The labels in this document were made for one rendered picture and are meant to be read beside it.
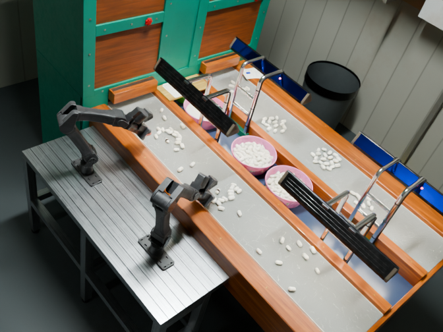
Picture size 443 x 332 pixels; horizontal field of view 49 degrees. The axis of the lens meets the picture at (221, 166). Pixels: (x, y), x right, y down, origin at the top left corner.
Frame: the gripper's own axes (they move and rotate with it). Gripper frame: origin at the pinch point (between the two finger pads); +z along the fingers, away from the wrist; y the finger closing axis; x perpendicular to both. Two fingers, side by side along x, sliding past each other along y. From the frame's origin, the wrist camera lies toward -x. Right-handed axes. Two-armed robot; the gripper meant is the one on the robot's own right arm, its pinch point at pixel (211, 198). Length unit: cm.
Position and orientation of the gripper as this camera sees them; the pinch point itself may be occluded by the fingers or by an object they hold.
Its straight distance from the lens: 245.9
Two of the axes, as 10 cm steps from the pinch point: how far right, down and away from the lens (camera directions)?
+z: 4.3, 2.0, 8.8
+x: -6.4, 7.6, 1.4
